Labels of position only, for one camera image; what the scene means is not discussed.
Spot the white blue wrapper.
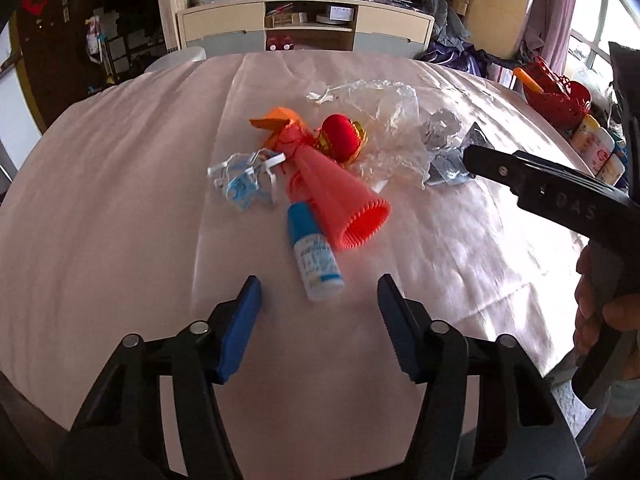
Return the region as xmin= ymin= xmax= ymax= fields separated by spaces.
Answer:
xmin=207 ymin=150 xmax=286 ymax=212

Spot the cream tv cabinet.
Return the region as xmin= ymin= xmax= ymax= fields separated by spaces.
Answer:
xmin=177 ymin=0 xmax=436 ymax=58

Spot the blue capped white bottle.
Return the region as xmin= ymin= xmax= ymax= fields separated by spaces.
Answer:
xmin=286 ymin=201 xmax=346 ymax=303

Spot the pink tablecloth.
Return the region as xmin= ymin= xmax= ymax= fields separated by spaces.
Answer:
xmin=0 ymin=52 xmax=598 ymax=441

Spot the clear plastic wrap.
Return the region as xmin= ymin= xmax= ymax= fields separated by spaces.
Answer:
xmin=306 ymin=79 xmax=436 ymax=196

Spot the colourful hanging bag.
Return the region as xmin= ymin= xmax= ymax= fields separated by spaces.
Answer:
xmin=86 ymin=15 xmax=110 ymax=65

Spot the orange stick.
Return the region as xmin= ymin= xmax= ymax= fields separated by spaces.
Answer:
xmin=515 ymin=67 xmax=543 ymax=93

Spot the dark brown door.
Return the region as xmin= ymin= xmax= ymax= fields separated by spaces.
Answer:
xmin=9 ymin=0 xmax=156 ymax=133

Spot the silver foil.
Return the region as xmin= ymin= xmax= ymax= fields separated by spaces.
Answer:
xmin=419 ymin=108 xmax=463 ymax=153

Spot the white floral label bottle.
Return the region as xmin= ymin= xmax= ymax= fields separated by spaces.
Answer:
xmin=570 ymin=114 xmax=613 ymax=171
xmin=597 ymin=152 xmax=626 ymax=186

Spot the pile of dark blue clothes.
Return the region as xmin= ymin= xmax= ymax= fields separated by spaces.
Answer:
xmin=415 ymin=0 xmax=501 ymax=76

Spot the cream woven board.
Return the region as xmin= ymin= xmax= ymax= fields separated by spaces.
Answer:
xmin=155 ymin=0 xmax=193 ymax=53

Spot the red plastic cone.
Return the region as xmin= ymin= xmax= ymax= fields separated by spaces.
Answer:
xmin=287 ymin=145 xmax=392 ymax=253

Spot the purple curtain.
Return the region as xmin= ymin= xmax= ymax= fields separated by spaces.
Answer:
xmin=525 ymin=0 xmax=583 ymax=81

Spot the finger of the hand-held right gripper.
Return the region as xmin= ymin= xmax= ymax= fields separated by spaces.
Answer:
xmin=462 ymin=144 xmax=523 ymax=197

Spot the white round stool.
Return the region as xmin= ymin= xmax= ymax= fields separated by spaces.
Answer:
xmin=145 ymin=46 xmax=207 ymax=75

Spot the red round gold trimmed ornament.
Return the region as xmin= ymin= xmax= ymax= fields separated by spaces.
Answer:
xmin=316 ymin=114 xmax=368 ymax=163

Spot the orange paper scrap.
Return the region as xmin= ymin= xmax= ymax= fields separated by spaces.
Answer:
xmin=249 ymin=106 xmax=321 ymax=160

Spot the window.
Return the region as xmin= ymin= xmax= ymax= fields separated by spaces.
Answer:
xmin=565 ymin=0 xmax=640 ymax=91

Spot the grey blue plastic wrapper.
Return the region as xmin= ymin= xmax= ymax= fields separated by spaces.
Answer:
xmin=422 ymin=121 xmax=496 ymax=188

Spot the red plastic basket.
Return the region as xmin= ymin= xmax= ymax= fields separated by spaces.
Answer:
xmin=512 ymin=57 xmax=593 ymax=131

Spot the person's right hand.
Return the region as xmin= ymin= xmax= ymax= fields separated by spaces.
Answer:
xmin=574 ymin=249 xmax=640 ymax=361

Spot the small cardboard box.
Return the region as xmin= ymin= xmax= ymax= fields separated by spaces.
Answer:
xmin=265 ymin=12 xmax=307 ymax=28

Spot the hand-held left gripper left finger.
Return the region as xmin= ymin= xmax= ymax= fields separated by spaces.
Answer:
xmin=55 ymin=275 xmax=263 ymax=480

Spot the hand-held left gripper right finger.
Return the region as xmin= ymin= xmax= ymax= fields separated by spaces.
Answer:
xmin=376 ymin=274 xmax=586 ymax=480

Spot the beige covered floor air conditioner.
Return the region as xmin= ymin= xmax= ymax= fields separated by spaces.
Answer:
xmin=462 ymin=0 xmax=538 ymax=58

